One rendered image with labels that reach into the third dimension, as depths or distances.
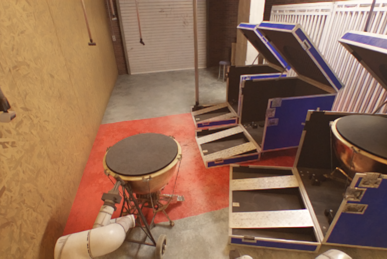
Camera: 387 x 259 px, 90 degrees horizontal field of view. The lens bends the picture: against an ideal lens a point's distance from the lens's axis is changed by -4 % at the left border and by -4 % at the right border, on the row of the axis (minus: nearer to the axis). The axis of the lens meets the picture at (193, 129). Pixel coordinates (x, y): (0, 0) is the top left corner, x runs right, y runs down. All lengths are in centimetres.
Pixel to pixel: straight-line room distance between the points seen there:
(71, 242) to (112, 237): 17
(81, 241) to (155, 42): 746
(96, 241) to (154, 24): 750
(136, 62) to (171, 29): 172
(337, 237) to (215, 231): 106
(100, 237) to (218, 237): 141
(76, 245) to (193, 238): 136
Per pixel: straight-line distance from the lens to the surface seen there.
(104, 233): 106
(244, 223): 230
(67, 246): 109
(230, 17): 878
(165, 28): 807
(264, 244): 219
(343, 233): 218
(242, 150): 307
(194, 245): 220
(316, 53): 284
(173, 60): 822
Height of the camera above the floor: 189
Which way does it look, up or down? 29 degrees down
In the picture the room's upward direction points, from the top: 2 degrees counter-clockwise
